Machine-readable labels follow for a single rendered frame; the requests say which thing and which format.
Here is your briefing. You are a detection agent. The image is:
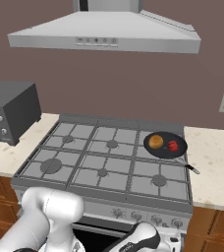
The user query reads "brown potato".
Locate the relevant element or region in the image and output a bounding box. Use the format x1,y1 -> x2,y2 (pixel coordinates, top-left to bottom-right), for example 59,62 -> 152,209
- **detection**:
148,134 -> 165,150

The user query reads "black frying pan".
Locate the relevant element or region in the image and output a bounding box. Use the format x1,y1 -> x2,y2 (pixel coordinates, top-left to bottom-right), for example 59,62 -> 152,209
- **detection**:
142,131 -> 201,175

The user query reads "red bell pepper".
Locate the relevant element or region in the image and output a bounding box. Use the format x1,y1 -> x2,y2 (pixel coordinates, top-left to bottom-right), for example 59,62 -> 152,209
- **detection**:
167,140 -> 179,153

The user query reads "grey gas stove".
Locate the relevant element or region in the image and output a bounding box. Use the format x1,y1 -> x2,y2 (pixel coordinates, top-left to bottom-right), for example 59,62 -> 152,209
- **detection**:
11,113 -> 195,252

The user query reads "silver stove knob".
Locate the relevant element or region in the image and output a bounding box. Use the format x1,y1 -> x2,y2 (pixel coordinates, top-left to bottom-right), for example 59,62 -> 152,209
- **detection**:
171,218 -> 185,230
131,211 -> 143,222
150,214 -> 164,226
112,208 -> 126,220

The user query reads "grey range hood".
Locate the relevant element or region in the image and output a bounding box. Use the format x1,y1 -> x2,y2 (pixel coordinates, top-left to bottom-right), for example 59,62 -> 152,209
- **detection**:
7,0 -> 202,55

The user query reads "dark grey toaster oven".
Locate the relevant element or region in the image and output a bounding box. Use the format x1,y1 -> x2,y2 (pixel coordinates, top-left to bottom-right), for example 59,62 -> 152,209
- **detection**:
0,79 -> 43,148

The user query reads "black glass oven door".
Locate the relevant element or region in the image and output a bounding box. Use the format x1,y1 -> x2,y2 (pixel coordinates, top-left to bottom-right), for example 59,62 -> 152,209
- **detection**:
72,223 -> 135,252

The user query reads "brown wooden base cupboard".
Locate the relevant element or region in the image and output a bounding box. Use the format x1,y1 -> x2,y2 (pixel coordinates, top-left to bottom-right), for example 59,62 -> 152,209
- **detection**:
182,205 -> 224,252

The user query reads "brown wooden cupboard door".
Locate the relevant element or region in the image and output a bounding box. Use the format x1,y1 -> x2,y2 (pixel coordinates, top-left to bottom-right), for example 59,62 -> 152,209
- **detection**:
0,196 -> 21,252

